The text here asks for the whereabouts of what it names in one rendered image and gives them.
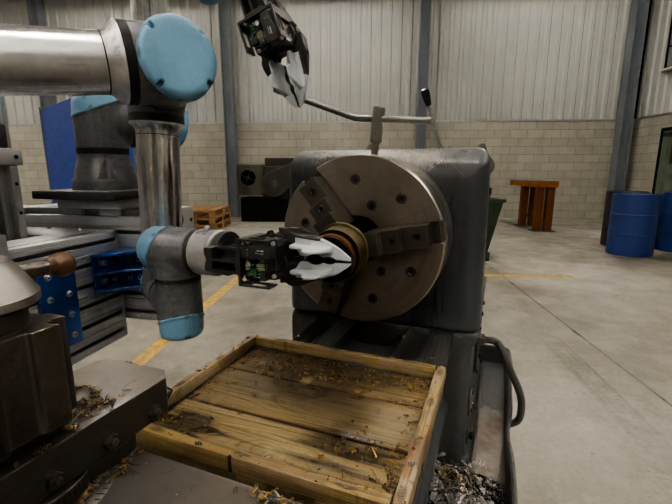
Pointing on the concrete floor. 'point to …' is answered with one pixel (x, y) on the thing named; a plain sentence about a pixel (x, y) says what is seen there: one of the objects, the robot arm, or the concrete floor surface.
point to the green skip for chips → (493, 216)
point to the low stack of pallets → (205, 215)
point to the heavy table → (536, 204)
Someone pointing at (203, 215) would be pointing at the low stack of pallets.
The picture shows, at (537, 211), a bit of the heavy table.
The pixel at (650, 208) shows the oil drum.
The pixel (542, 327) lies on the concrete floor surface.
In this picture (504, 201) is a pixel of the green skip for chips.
